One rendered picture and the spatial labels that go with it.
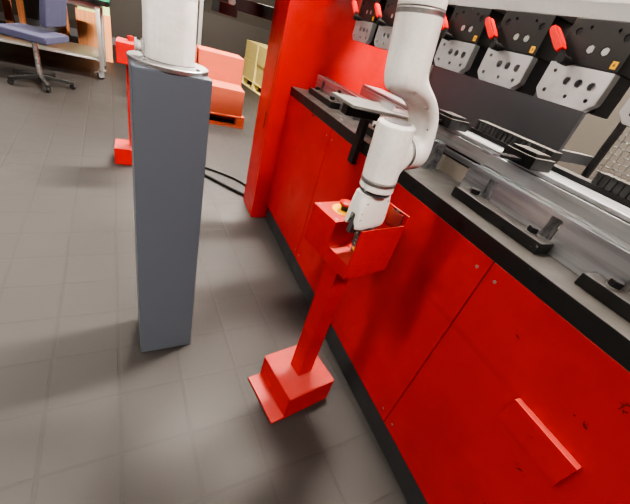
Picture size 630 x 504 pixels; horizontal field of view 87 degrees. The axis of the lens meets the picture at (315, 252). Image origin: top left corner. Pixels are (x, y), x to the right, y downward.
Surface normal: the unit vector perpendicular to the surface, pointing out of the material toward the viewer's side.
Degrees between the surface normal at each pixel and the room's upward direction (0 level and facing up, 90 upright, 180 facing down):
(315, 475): 0
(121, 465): 0
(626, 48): 90
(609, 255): 90
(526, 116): 90
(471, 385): 90
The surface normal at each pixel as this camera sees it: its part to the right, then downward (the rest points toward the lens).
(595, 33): -0.89, 0.01
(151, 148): 0.43, 0.59
